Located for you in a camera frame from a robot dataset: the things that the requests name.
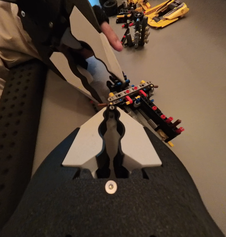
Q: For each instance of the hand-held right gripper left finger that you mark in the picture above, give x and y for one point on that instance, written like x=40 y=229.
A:
x=83 y=148

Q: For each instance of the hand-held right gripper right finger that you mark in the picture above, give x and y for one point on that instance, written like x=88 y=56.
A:
x=140 y=148

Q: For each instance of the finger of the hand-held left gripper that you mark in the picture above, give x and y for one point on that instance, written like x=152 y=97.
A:
x=92 y=37
x=64 y=64

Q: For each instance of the black grey toy brick chassis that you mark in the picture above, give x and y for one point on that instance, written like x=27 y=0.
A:
x=151 y=113

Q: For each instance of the black toy brick engine assembly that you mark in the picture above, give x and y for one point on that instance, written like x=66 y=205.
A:
x=140 y=31

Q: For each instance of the person's left forearm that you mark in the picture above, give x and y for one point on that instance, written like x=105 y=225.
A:
x=9 y=27

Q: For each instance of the grey desk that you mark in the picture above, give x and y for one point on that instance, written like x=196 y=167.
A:
x=188 y=74

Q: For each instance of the person's left hand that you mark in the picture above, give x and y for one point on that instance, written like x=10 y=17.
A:
x=113 y=40

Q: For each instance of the black toy tyre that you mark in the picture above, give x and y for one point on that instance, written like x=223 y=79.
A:
x=110 y=7

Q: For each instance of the yellow black toy brick subassembly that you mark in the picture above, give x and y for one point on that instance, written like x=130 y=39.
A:
x=127 y=13

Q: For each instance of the dark perforated panel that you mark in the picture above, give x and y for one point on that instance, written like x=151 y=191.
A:
x=16 y=129

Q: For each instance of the large yellow toy car panel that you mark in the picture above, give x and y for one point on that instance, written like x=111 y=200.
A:
x=168 y=13

